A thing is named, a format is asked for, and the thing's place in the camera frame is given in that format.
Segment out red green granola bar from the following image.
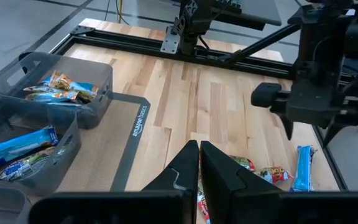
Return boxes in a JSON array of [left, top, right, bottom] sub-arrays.
[[196, 179, 213, 224], [254, 166, 294, 185], [228, 154, 257, 172]]

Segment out grey translucent plastic bin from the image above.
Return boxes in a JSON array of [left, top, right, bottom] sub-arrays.
[[0, 91, 83, 197], [0, 51, 114, 130], [0, 183, 32, 224]]

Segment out black-bordered silicone mat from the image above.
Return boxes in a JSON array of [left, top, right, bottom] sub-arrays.
[[56, 91, 151, 193]]

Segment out silver bar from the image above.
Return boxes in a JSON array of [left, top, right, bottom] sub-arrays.
[[22, 84, 55, 93]]

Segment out yellow light blue granola bar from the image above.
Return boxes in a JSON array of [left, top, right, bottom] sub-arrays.
[[42, 70, 99, 96]]

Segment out light blue orange granola bar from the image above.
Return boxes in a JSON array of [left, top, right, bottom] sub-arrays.
[[25, 89, 98, 106]]

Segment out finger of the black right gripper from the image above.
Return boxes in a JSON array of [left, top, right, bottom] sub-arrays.
[[323, 119, 345, 147], [279, 112, 295, 141]]

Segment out yellow cables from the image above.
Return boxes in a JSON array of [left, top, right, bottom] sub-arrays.
[[116, 0, 124, 25]]

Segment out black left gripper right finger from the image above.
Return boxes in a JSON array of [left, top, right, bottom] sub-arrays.
[[200, 139, 288, 224]]

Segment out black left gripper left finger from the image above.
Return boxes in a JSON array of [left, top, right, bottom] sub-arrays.
[[141, 139, 201, 200]]

